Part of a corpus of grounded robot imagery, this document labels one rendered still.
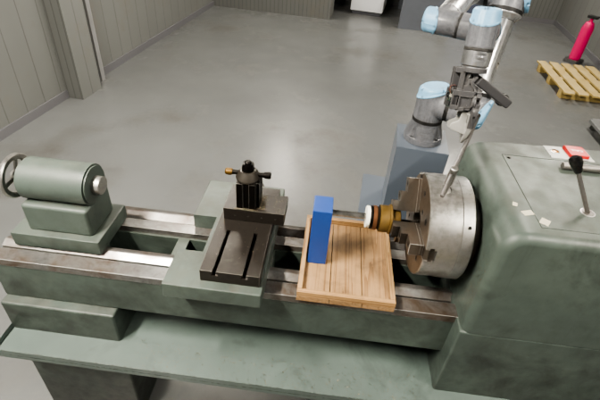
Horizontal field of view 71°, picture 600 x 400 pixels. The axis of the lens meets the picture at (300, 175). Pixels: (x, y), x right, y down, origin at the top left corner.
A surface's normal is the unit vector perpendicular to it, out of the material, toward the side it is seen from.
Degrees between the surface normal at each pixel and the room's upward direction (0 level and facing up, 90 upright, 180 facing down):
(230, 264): 0
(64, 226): 90
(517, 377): 90
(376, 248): 0
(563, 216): 0
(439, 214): 41
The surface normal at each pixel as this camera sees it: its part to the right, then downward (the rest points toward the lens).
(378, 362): 0.07, -0.81
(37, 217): -0.11, 0.57
